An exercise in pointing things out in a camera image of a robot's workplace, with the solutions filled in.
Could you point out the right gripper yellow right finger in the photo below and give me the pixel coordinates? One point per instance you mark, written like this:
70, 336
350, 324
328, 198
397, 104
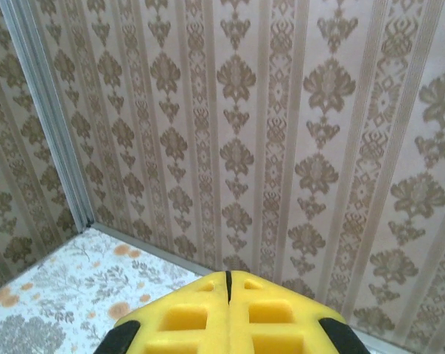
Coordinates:
274, 321

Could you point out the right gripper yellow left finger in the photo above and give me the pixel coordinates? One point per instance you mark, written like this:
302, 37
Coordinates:
193, 317

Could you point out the aluminium frame post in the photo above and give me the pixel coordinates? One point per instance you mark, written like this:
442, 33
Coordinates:
49, 118

